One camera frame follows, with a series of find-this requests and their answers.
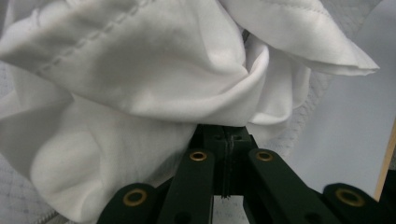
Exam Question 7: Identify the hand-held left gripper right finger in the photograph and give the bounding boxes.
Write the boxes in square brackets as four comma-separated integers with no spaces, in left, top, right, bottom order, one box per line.
[228,125,260,199]

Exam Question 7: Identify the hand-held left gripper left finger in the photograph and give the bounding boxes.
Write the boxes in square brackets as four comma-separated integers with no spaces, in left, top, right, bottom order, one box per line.
[188,124,230,199]

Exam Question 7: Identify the white garment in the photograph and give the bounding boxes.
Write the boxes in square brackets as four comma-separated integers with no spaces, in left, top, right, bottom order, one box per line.
[0,0,380,224]

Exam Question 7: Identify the white mesh laundry bag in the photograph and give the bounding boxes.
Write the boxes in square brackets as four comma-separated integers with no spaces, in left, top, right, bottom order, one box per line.
[0,0,385,224]

